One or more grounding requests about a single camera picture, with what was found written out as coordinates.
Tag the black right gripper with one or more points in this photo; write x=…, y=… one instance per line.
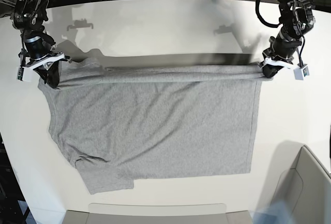
x=39, y=52

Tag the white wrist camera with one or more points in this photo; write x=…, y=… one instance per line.
x=24, y=74
x=300, y=72

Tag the grey bin at right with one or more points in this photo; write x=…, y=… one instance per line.
x=303, y=192

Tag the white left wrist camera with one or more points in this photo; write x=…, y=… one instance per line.
x=300, y=72

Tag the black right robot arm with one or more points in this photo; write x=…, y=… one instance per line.
x=29, y=15

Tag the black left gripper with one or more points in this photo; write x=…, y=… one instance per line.
x=281, y=49

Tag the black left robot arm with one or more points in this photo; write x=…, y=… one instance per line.
x=297, y=18

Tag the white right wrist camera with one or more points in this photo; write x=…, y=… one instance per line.
x=24, y=74

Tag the grey T-shirt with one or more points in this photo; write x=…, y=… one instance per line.
x=118, y=125

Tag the grey tray at bottom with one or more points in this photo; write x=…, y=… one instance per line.
x=111, y=213

